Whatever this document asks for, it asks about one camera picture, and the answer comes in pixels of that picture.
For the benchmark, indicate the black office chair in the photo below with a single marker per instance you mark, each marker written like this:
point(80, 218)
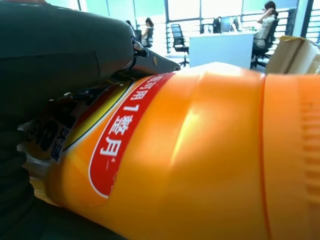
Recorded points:
point(271, 41)
point(178, 38)
point(150, 38)

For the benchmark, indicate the computer monitor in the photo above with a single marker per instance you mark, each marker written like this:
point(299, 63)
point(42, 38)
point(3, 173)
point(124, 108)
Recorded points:
point(225, 24)

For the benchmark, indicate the person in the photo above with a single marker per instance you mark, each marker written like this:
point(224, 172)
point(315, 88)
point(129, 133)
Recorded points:
point(147, 31)
point(265, 26)

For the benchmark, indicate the yellow taped cardboard box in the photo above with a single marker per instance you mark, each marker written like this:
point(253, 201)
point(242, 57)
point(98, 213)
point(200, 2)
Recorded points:
point(292, 56)

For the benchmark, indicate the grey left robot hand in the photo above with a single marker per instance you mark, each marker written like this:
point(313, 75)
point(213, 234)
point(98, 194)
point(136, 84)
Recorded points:
point(57, 56)

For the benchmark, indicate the white office desk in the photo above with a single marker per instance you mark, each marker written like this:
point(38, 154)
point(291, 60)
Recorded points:
point(220, 49)

